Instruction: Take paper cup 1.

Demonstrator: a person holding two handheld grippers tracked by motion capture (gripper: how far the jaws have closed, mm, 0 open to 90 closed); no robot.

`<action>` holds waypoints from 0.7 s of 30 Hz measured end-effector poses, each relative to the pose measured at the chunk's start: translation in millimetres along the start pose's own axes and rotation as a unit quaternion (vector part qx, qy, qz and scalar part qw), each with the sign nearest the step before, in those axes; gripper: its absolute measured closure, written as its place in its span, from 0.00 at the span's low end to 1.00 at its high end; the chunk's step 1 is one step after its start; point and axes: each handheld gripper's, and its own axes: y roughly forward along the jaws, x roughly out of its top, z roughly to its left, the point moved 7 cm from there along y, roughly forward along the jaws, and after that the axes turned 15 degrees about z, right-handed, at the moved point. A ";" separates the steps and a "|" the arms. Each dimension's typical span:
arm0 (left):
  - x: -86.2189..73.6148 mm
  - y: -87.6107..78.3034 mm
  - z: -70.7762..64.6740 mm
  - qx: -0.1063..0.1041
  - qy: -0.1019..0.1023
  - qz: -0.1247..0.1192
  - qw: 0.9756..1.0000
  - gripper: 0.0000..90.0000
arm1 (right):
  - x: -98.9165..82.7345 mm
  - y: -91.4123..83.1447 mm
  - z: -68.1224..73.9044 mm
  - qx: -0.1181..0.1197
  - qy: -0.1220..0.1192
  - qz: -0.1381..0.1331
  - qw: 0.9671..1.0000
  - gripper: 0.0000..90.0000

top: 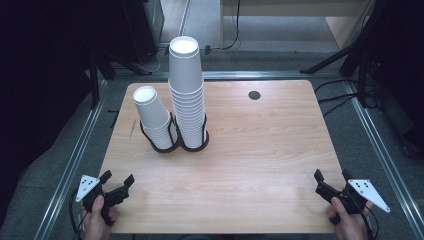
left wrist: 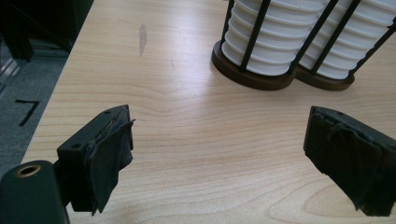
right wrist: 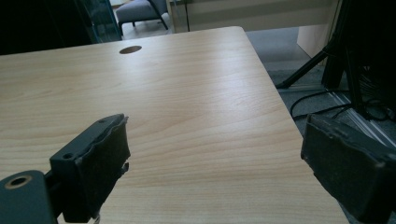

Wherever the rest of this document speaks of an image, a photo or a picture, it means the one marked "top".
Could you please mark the black tripod stand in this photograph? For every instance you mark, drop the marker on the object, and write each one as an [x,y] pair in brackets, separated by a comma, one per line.
[328,60]

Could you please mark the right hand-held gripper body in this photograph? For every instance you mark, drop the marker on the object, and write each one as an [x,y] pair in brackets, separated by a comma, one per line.
[366,191]

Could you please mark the black round table grommet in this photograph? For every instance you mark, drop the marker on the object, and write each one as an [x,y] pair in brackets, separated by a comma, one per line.
[254,95]

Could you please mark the black double cup holder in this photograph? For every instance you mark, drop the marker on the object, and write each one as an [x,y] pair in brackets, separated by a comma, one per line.
[181,144]

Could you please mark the person's right hand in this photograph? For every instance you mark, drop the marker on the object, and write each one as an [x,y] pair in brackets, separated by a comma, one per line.
[350,226]

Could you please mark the dark computer tower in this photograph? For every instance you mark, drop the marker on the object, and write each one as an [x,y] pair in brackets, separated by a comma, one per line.
[140,30]

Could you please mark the aluminium frame rail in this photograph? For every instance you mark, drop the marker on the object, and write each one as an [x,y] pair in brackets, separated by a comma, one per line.
[383,160]
[71,166]
[266,75]

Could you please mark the short stack of white cups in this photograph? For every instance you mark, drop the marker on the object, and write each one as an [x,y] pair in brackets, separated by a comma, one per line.
[151,110]

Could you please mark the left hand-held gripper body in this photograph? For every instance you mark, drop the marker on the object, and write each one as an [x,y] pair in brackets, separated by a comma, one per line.
[87,186]

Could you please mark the beige desk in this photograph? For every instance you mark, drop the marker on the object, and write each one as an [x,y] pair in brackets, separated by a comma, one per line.
[283,8]

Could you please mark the black floor tape mark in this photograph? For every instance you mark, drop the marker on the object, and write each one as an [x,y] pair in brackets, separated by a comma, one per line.
[115,118]

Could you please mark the tall stack of white cups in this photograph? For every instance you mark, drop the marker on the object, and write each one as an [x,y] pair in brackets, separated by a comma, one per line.
[186,83]

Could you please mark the dark curtain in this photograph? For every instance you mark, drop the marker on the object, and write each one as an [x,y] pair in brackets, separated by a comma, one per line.
[40,83]

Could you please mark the person's left hand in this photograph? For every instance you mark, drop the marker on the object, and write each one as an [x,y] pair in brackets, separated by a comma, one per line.
[95,223]

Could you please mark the black metal stand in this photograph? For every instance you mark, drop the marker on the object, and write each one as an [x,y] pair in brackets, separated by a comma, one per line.
[94,83]

